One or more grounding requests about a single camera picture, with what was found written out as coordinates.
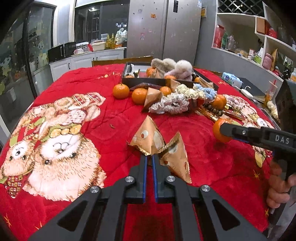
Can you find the mandarin orange upper right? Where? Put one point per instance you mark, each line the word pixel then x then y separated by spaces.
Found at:
pixel 218 131

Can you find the white wall shelf unit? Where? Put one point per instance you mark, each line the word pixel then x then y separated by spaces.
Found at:
pixel 252 31

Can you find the brown triangular snack packet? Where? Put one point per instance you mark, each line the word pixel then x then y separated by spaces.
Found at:
pixel 148 139

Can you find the white ruffled scrunchie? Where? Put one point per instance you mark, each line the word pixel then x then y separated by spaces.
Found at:
pixel 173 103

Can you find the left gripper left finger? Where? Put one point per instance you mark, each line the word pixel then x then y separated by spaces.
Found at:
pixel 99 213

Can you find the black shallow tray box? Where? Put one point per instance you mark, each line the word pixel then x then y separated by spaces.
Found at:
pixel 142 78

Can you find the large right mandarin orange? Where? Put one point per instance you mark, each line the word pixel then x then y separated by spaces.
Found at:
pixel 220 102

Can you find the glass sliding door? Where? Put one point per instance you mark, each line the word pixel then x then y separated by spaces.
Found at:
pixel 25 70

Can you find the white fluffy hair claw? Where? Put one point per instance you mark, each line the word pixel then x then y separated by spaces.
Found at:
pixel 181 70

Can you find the brown snack packet in tray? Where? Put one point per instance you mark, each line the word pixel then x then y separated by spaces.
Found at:
pixel 153 96

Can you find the black white coil hair clip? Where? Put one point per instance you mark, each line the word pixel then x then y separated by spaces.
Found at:
pixel 129 72

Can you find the mandarin orange left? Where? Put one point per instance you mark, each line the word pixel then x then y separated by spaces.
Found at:
pixel 121 91

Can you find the white charger with cable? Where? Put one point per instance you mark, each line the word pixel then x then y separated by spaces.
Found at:
pixel 245 93

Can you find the lilac knitted scrunchie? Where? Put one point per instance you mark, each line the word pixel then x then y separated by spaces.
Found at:
pixel 236 102

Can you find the blue tissue pack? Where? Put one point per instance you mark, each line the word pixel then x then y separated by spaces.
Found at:
pixel 232 80

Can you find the wooden chair back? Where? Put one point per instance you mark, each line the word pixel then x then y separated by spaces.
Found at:
pixel 144 59

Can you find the orange in tray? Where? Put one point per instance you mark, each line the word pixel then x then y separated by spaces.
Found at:
pixel 149 71
pixel 165 90

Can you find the red bear-print blanket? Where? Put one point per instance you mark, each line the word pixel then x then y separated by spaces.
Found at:
pixel 76 134

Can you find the black microwave oven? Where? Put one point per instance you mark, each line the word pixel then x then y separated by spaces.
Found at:
pixel 61 52

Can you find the blue knitted scrunchie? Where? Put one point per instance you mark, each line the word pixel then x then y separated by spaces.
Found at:
pixel 206 93

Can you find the cream knitted scrunchie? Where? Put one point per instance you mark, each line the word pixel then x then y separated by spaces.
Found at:
pixel 190 93

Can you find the silver double-door refrigerator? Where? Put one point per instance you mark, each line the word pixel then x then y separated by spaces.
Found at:
pixel 164 29

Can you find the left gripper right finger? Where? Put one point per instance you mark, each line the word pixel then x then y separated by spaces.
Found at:
pixel 199 213

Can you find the white kitchen cabinet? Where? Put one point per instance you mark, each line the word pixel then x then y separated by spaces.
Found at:
pixel 84 60

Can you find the black notebook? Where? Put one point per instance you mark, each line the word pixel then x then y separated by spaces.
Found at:
pixel 246 84

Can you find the person's right hand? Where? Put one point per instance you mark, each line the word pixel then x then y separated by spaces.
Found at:
pixel 278 188

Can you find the mandarin orange middle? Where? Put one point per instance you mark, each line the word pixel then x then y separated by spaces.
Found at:
pixel 139 96

